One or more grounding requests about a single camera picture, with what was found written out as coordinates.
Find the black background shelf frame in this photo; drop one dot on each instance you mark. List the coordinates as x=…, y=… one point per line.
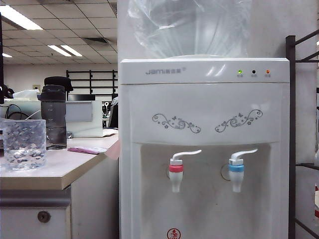
x=99, y=79

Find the white plastic bag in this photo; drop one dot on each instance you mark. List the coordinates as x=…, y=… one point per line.
x=26, y=94

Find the dark metal shelf rack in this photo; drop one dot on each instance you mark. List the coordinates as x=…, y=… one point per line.
x=291, y=99

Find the long ceiling light panel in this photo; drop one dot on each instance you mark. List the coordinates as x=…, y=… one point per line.
x=20, y=17

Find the red and white object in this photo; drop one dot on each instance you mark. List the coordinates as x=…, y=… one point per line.
x=317, y=199

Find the clear water jug in plastic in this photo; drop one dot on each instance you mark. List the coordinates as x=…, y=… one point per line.
x=189, y=30

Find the white water dispenser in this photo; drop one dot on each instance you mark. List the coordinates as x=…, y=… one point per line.
x=204, y=99

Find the small ceiling light panel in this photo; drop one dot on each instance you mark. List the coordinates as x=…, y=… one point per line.
x=6, y=55

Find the double ceiling light panel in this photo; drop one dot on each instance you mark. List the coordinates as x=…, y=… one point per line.
x=64, y=50

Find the black computer monitor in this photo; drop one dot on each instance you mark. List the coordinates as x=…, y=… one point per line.
x=1, y=62

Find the frosted glass desk divider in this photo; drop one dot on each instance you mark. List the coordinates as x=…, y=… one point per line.
x=22, y=105

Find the wall socket plate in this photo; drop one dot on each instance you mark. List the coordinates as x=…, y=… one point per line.
x=36, y=87

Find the ceiling air vent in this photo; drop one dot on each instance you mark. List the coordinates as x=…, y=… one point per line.
x=96, y=41

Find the black office chair headrest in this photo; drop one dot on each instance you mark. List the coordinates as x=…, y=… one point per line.
x=58, y=81

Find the dark grey water bottle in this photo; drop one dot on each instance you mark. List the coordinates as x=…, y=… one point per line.
x=53, y=117

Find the white desk partition panel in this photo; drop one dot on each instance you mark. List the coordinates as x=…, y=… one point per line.
x=82, y=117

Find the clear textured plastic mug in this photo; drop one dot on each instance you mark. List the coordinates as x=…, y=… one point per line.
x=25, y=144

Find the pink cloth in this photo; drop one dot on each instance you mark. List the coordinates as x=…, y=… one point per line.
x=84, y=150

